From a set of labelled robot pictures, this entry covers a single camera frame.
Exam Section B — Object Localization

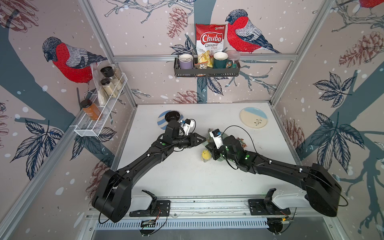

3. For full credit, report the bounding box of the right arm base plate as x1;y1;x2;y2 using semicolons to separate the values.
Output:
248;188;291;216

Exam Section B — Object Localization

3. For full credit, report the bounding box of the pink lidded jar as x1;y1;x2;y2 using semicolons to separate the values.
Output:
226;50;241;68

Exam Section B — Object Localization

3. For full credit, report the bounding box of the green mug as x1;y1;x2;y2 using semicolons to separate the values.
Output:
213;52;233;69

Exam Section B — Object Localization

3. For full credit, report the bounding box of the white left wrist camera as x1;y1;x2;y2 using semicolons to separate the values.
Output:
183;119;194;136

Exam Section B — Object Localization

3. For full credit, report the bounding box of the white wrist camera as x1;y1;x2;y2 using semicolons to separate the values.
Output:
209;129;223;149
183;119;194;136

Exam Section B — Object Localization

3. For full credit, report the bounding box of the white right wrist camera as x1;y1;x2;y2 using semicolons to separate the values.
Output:
209;129;223;149

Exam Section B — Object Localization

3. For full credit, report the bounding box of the cream and blue plate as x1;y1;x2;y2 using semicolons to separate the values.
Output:
239;107;268;129

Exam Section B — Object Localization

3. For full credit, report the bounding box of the yellow snack packet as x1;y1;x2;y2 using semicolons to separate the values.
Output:
197;51;214;69

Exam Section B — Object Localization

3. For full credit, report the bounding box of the tall black lid spice jar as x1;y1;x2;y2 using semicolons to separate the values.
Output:
101;66;123;91

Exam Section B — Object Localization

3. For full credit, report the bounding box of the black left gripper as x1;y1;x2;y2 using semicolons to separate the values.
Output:
172;132;206;148

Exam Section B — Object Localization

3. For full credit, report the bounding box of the dark metal wall shelf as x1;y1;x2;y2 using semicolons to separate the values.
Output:
174;58;241;78

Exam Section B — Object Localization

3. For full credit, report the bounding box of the orange spice jar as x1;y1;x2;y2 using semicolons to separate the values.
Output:
80;100;102;121

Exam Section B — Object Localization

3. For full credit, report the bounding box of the white wire wall rack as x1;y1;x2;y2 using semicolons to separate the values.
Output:
74;73;128;137

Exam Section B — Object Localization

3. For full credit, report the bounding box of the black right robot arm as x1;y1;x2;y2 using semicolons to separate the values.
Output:
206;136;342;217

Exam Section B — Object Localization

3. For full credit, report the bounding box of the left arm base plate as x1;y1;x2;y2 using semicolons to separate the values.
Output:
129;190;171;217

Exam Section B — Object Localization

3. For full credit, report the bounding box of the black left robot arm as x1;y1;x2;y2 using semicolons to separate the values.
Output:
92;120;207;223

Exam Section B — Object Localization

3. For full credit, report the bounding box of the dark ceramic bowl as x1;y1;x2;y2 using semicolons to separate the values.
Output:
165;111;181;122

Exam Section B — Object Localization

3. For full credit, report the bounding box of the blue striped plate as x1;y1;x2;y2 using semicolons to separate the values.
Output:
157;110;171;130

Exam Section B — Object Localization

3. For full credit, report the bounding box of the clear plastic bag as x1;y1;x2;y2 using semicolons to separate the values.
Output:
91;63;108;107

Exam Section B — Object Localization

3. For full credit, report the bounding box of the red fox figure keychain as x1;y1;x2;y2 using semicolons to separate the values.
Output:
237;138;247;149

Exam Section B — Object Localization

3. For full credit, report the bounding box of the yellow plush keychain decoration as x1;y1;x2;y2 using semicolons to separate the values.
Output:
201;150;212;163

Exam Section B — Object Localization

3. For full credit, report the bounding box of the red Chuba chips bag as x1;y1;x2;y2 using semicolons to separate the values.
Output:
195;24;226;56

